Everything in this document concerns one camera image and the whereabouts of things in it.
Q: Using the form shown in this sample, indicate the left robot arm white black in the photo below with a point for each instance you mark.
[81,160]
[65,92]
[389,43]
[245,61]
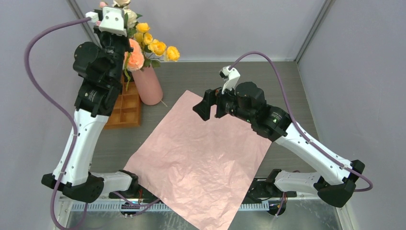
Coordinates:
[101,67]

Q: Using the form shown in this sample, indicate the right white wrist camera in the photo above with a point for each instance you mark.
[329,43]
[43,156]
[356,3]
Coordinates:
[230,76]

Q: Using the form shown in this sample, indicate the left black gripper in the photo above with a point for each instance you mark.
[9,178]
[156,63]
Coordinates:
[101,35]

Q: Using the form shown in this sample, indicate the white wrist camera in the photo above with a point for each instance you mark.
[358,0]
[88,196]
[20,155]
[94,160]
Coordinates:
[230,76]
[112,20]

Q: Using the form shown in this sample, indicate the white rose stem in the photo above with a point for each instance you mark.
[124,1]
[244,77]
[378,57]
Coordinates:
[132,16]

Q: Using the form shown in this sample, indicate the purple and pink wrapping paper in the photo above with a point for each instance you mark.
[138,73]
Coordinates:
[202,170]

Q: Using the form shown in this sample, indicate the small bud thin stem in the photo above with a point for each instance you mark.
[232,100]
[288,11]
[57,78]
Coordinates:
[128,74]

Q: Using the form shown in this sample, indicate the pink cylindrical vase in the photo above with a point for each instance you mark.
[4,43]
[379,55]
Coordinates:
[148,86]

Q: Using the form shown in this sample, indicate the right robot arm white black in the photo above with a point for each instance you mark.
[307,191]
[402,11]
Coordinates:
[335,178]

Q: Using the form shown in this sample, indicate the small green-lit circuit board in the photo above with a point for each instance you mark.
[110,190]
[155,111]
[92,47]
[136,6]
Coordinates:
[127,205]

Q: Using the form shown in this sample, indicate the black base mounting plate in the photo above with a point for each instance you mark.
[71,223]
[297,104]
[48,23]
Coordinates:
[259,191]

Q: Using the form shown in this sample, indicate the pink rose stem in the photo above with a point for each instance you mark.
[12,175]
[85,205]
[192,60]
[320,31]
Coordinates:
[102,4]

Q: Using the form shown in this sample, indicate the peach rose stem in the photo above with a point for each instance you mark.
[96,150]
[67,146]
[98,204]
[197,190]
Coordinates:
[134,60]

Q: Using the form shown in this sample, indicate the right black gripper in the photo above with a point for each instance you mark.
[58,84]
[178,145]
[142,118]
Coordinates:
[211,97]

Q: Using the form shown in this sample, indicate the orange compartment tray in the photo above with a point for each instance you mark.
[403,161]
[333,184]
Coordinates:
[127,109]

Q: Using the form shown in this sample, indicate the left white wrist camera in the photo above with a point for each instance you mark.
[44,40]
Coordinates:
[112,20]

